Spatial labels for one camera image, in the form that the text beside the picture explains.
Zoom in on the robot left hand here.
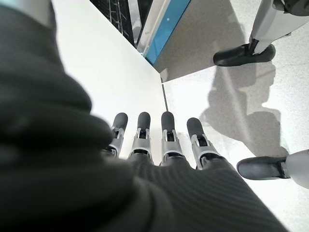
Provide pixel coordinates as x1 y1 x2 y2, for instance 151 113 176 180
0 5 288 232

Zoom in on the open dishwasher with rack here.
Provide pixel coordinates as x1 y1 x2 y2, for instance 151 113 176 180
137 0 242 83

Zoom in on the black robot left foot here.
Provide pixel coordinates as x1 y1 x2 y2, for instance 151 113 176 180
236 156 292 181

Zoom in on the black robot foot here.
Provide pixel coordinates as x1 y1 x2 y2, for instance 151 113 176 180
213 43 277 67
236 156 292 181

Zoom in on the black robot right foot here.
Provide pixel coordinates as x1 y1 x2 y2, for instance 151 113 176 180
213 43 277 67

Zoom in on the grey wire dishwasher basket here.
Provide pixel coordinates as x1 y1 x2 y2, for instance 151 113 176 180
90 0 136 44

